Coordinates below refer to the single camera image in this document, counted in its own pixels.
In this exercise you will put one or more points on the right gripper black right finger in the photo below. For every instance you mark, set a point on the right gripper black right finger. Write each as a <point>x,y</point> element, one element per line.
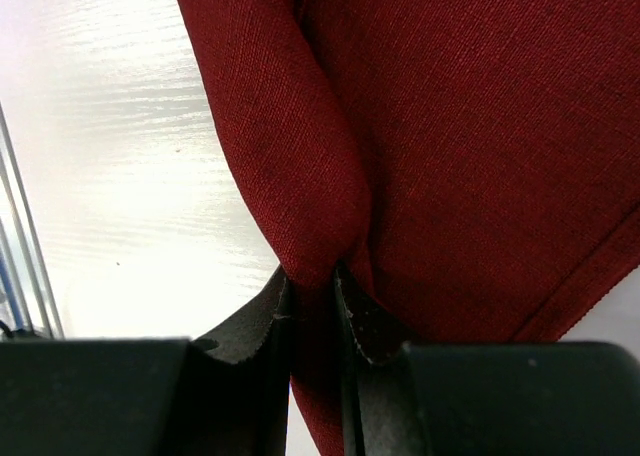
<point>402,395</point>

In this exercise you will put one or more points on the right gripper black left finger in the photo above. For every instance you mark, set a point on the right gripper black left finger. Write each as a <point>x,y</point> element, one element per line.
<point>224,393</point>

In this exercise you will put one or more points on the dark red cloth napkin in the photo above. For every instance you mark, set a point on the dark red cloth napkin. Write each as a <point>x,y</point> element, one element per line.
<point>474,163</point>

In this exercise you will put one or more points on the aluminium mounting rail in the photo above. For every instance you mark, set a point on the aluminium mounting rail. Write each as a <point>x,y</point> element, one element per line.
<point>26,292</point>

